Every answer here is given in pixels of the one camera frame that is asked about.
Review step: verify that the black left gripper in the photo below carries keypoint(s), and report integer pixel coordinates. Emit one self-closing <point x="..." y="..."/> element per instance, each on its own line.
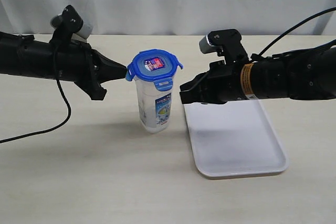
<point x="88" y="69"/>

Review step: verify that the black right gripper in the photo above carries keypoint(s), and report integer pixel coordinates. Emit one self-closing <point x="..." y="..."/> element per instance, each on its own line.
<point x="221" y="84"/>

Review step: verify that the clear plastic tall container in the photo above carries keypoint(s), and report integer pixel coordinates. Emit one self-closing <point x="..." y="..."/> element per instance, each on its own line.
<point x="154" y="102"/>

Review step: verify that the blue plastic container lid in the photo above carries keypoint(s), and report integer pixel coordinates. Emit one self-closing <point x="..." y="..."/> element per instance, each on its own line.
<point x="155" y="66"/>

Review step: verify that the stainless steel cup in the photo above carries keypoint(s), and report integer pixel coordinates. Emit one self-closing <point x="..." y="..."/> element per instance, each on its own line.
<point x="56" y="21"/>

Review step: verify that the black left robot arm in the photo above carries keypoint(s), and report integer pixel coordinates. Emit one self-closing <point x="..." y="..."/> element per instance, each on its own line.
<point x="22" y="55"/>

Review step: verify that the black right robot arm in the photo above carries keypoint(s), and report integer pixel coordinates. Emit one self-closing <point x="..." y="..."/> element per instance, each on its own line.
<point x="303" y="74"/>

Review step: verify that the white rectangular plastic tray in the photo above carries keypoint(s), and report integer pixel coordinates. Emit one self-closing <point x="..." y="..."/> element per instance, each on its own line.
<point x="236" y="139"/>

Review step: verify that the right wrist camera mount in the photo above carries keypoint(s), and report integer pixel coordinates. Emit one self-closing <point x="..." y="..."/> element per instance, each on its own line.
<point x="226" y="43"/>

